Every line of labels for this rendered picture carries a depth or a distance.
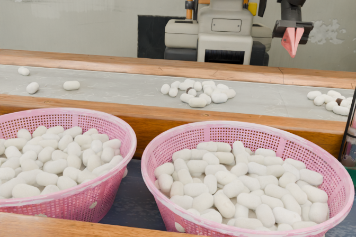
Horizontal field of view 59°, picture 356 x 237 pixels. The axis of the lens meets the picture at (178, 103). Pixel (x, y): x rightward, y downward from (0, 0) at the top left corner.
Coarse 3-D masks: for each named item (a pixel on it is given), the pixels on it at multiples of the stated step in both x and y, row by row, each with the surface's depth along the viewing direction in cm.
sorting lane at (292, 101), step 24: (0, 72) 87; (48, 72) 89; (72, 72) 90; (96, 72) 91; (48, 96) 71; (72, 96) 71; (96, 96) 72; (120, 96) 73; (144, 96) 73; (168, 96) 74; (240, 96) 76; (264, 96) 77; (288, 96) 78; (336, 120) 65
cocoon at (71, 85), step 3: (66, 81) 75; (69, 81) 75; (72, 81) 75; (75, 81) 75; (66, 84) 74; (69, 84) 74; (72, 84) 74; (75, 84) 75; (78, 84) 75; (66, 87) 74; (69, 87) 74; (72, 87) 75; (75, 87) 75; (78, 87) 76
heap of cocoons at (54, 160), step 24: (0, 144) 48; (24, 144) 50; (48, 144) 50; (72, 144) 49; (96, 144) 50; (120, 144) 51; (0, 168) 42; (24, 168) 43; (48, 168) 44; (72, 168) 43; (96, 168) 44; (0, 192) 38; (24, 192) 38; (48, 192) 38
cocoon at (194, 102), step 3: (189, 99) 68; (192, 99) 67; (195, 99) 67; (198, 99) 67; (201, 99) 67; (204, 99) 67; (189, 102) 67; (192, 102) 67; (195, 102) 67; (198, 102) 67; (201, 102) 67; (204, 102) 67; (192, 105) 67; (195, 105) 67; (198, 105) 67; (201, 105) 67; (204, 105) 67
